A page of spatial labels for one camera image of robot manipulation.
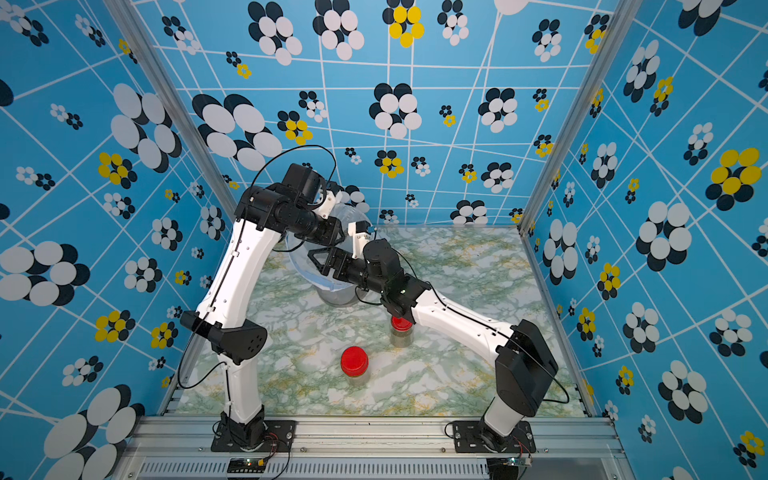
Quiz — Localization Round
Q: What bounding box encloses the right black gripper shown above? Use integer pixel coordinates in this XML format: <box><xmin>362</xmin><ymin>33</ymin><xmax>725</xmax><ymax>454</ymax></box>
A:
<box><xmin>312</xmin><ymin>248</ymin><xmax>391</xmax><ymax>300</ymax></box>

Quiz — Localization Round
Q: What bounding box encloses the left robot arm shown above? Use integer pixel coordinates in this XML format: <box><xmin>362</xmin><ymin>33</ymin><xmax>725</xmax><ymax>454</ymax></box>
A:
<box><xmin>181</xmin><ymin>164</ymin><xmax>343</xmax><ymax>451</ymax></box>

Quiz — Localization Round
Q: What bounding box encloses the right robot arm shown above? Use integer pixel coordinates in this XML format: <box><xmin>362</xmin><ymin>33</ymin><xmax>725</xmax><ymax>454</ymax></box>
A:
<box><xmin>308</xmin><ymin>239</ymin><xmax>559</xmax><ymax>453</ymax></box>

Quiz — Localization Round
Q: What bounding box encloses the white bin liner bag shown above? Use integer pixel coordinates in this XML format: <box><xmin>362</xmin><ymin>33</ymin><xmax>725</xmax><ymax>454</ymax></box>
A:
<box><xmin>288</xmin><ymin>208</ymin><xmax>370</xmax><ymax>290</ymax></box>

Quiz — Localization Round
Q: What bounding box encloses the grey trash bin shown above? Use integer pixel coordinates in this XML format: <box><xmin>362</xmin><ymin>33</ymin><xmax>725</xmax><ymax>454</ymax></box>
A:
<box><xmin>315</xmin><ymin>285</ymin><xmax>359</xmax><ymax>307</ymax></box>

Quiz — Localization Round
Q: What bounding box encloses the far red-lid jar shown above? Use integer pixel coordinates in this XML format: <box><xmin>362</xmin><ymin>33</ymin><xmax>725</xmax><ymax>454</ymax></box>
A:
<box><xmin>390</xmin><ymin>316</ymin><xmax>414</xmax><ymax>348</ymax></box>

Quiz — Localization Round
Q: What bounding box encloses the red-lid jar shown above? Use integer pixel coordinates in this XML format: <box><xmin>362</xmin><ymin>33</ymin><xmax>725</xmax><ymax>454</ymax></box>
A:
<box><xmin>340</xmin><ymin>346</ymin><xmax>369</xmax><ymax>386</ymax></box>
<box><xmin>390</xmin><ymin>316</ymin><xmax>414</xmax><ymax>348</ymax></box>

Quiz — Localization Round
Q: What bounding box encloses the near red-lid jar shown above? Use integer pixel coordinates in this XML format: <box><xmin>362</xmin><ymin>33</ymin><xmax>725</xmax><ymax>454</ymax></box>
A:
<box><xmin>340</xmin><ymin>346</ymin><xmax>369</xmax><ymax>386</ymax></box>

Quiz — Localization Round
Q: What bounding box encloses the left circuit board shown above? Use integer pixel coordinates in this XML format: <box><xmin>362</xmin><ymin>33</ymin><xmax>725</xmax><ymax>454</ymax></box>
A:
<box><xmin>227</xmin><ymin>458</ymin><xmax>268</xmax><ymax>475</ymax></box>

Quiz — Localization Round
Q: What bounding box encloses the circuit board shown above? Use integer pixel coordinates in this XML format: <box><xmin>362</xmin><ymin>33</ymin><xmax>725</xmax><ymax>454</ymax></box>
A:
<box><xmin>486</xmin><ymin>458</ymin><xmax>528</xmax><ymax>480</ymax></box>
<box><xmin>227</xmin><ymin>458</ymin><xmax>268</xmax><ymax>475</ymax></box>

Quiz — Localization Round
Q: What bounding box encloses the right circuit board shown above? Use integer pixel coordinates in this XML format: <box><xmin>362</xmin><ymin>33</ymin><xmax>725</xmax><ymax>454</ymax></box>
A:
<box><xmin>486</xmin><ymin>458</ymin><xmax>528</xmax><ymax>480</ymax></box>

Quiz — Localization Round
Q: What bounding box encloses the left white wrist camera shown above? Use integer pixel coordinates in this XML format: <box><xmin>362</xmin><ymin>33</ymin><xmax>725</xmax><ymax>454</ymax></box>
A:
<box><xmin>313</xmin><ymin>190</ymin><xmax>338</xmax><ymax>219</ymax></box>

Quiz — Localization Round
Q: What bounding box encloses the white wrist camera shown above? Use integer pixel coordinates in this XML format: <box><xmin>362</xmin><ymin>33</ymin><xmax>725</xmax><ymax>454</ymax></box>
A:
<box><xmin>313</xmin><ymin>190</ymin><xmax>338</xmax><ymax>219</ymax></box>
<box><xmin>347</xmin><ymin>220</ymin><xmax>373</xmax><ymax>259</ymax></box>

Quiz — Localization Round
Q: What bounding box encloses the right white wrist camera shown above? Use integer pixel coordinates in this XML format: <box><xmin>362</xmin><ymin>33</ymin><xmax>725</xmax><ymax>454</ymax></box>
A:
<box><xmin>347</xmin><ymin>220</ymin><xmax>373</xmax><ymax>259</ymax></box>

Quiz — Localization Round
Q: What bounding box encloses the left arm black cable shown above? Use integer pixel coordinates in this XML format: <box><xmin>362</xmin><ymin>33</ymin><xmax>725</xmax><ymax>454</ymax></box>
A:
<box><xmin>175</xmin><ymin>144</ymin><xmax>339</xmax><ymax>391</ymax></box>

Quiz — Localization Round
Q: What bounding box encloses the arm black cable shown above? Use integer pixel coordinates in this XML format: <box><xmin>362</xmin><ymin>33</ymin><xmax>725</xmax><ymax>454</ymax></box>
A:
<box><xmin>175</xmin><ymin>144</ymin><xmax>339</xmax><ymax>391</ymax></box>
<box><xmin>353</xmin><ymin>248</ymin><xmax>571</xmax><ymax>405</ymax></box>

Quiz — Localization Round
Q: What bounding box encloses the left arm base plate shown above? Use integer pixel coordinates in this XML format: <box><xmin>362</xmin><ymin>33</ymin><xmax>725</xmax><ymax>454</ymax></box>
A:
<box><xmin>210</xmin><ymin>420</ymin><xmax>298</xmax><ymax>453</ymax></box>

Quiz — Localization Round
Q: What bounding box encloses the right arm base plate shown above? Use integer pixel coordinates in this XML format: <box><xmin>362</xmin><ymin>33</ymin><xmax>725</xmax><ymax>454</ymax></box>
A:
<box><xmin>444</xmin><ymin>420</ymin><xmax>537</xmax><ymax>455</ymax></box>

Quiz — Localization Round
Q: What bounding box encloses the left aluminium corner post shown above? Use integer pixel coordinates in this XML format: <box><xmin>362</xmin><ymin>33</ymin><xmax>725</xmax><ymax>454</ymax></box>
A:
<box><xmin>105</xmin><ymin>1</ymin><xmax>236</xmax><ymax>222</ymax></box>

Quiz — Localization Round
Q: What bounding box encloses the aluminium corner post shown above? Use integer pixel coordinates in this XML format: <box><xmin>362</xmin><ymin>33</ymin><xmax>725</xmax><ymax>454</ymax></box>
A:
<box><xmin>105</xmin><ymin>1</ymin><xmax>236</xmax><ymax>222</ymax></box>
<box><xmin>519</xmin><ymin>0</ymin><xmax>642</xmax><ymax>236</ymax></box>

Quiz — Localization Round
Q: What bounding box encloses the aluminium front rail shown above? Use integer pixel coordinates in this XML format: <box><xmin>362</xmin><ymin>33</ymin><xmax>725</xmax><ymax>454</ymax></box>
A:
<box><xmin>114</xmin><ymin>416</ymin><xmax>635</xmax><ymax>479</ymax></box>

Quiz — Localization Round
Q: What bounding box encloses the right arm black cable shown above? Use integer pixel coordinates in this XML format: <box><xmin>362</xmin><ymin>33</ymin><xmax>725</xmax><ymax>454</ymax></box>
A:
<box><xmin>353</xmin><ymin>248</ymin><xmax>571</xmax><ymax>405</ymax></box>

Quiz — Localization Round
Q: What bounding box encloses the right aluminium corner post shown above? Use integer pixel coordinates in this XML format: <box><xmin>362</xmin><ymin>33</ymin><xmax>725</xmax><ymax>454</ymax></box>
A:
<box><xmin>519</xmin><ymin>0</ymin><xmax>642</xmax><ymax>236</ymax></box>

